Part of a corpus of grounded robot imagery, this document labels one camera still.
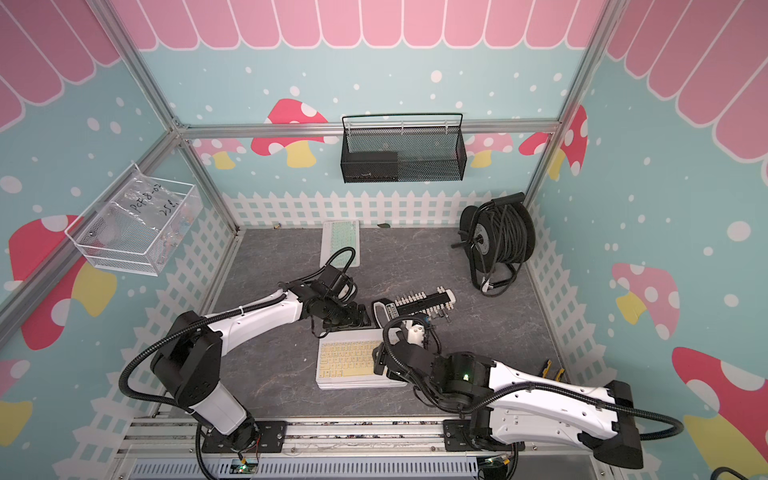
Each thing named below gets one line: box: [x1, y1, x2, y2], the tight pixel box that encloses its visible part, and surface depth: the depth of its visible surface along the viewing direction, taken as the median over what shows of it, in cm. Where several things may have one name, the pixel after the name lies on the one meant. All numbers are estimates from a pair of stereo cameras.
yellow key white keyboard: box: [315, 328, 408, 390], surface depth 84 cm
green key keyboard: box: [319, 220, 361, 268], surface depth 119 cm
